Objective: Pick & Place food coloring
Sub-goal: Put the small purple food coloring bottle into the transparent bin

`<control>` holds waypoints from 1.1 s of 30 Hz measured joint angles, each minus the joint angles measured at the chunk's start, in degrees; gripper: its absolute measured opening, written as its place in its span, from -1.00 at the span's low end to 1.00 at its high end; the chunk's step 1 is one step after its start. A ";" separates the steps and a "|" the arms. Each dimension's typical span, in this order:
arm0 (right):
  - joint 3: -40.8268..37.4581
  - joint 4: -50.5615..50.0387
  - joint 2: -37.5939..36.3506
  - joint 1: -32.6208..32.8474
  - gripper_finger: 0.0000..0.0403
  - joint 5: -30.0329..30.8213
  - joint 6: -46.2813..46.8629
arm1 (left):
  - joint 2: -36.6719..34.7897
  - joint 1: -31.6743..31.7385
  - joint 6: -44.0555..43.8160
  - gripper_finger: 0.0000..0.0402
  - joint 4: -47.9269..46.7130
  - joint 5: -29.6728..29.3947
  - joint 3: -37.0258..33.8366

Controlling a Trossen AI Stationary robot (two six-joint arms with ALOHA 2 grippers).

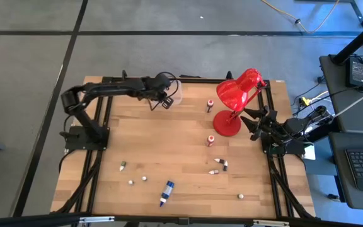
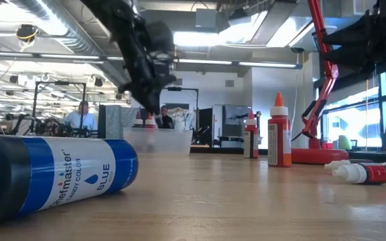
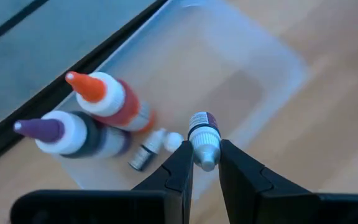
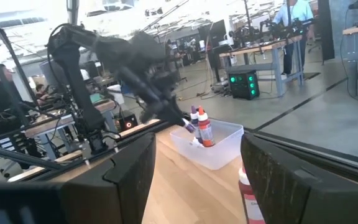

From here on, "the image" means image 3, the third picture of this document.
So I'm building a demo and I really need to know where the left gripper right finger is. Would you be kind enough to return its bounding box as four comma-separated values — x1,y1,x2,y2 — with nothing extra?
218,139,358,224

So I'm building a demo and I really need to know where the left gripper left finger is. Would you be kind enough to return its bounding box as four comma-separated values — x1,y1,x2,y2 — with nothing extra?
9,139,195,224

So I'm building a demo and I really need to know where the small white-capped dropper bottle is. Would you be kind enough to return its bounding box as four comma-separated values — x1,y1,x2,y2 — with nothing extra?
163,131,185,153
128,128,167,172

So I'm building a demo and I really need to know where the small black dropper bottle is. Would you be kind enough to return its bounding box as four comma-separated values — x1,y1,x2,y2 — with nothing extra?
187,111,222,172

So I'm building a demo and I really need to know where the purple-tipped large bottle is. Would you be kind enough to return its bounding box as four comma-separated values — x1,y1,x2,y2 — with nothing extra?
13,110,133,159

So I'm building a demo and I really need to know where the orange-tipped red-banded bottle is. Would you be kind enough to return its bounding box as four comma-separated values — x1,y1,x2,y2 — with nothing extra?
65,70,157,134

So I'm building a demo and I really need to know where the clear plastic bin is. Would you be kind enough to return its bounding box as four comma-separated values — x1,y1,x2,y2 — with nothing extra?
53,0,312,202

